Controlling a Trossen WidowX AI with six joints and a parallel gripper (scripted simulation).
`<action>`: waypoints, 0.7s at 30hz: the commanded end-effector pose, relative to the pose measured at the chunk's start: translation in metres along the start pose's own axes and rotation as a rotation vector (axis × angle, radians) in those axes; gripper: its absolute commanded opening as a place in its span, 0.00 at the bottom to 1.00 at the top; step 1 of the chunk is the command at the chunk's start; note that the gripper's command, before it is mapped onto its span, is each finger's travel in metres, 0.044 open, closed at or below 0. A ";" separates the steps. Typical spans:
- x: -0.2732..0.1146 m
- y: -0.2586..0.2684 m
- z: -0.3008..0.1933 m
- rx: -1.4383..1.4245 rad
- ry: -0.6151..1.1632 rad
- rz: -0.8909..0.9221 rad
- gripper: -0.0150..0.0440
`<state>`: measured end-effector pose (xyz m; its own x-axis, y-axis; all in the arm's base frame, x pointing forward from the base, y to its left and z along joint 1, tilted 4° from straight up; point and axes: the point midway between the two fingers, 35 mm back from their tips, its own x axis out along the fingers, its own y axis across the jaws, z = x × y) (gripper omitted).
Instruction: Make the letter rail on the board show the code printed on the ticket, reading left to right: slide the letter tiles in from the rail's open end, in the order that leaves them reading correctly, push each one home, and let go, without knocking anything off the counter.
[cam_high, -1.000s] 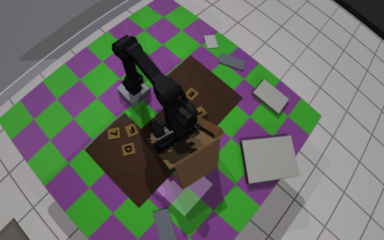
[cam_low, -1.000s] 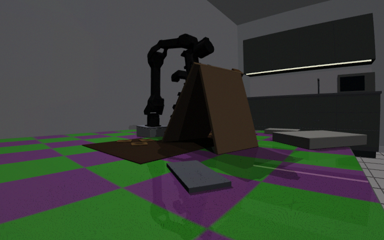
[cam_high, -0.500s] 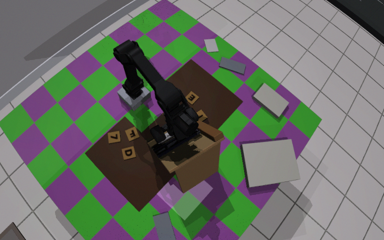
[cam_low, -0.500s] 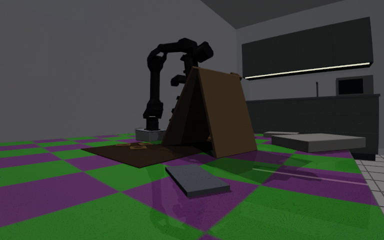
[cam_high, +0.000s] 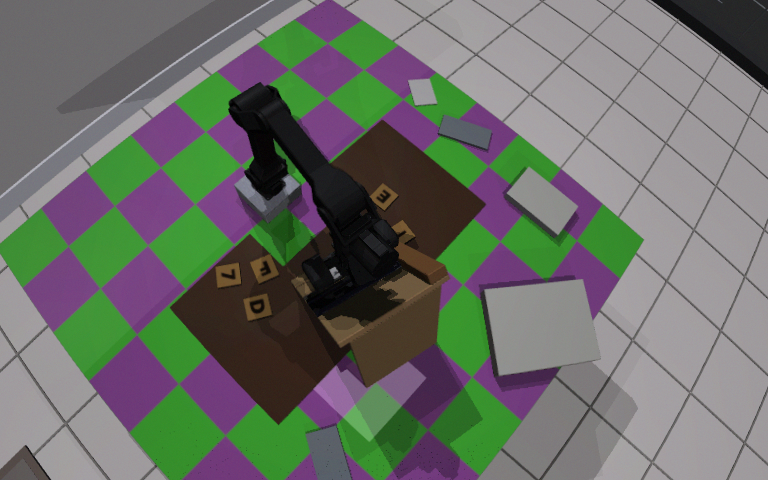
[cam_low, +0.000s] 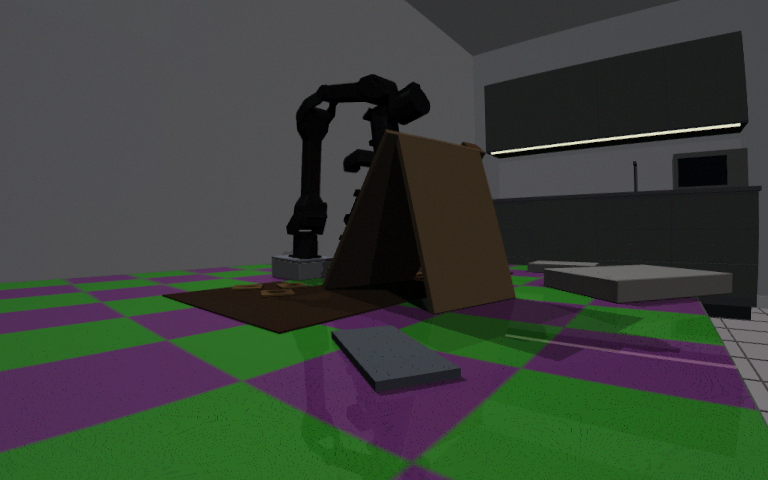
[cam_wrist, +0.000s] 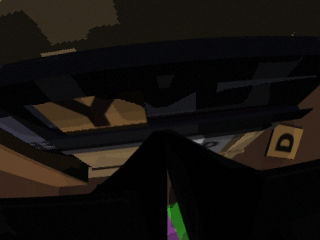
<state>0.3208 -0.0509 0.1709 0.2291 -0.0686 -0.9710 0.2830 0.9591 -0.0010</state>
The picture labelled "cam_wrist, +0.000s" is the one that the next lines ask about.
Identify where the white paper ticket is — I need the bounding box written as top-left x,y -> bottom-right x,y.
193,135 -> 235,153

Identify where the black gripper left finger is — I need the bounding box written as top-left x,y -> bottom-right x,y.
0,129 -> 168,240

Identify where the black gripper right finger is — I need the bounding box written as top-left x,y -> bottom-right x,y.
163,129 -> 320,240

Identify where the brown a-frame board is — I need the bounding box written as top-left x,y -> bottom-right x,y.
0,0 -> 320,187

